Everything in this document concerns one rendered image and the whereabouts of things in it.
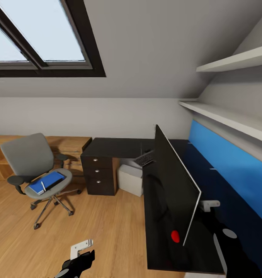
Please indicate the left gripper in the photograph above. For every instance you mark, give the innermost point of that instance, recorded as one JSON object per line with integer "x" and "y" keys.
{"x": 84, "y": 261}

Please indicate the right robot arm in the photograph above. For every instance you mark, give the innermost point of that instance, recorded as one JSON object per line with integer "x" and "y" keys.
{"x": 234, "y": 260}

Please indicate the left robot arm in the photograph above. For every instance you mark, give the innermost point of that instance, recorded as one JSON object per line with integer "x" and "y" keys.
{"x": 73, "y": 268}

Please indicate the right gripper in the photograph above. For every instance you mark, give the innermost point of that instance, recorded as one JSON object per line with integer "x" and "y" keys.
{"x": 204, "y": 216}

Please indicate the monitor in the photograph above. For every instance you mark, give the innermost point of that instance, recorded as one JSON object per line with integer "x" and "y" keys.
{"x": 181, "y": 191}

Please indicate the swivel chair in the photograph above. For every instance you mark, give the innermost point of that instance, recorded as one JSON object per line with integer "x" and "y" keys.
{"x": 31, "y": 159}

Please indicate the keyboard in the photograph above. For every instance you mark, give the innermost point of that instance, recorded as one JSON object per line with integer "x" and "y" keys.
{"x": 146, "y": 158}

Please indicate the folder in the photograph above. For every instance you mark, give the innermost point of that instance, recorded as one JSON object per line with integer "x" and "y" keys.
{"x": 49, "y": 181}

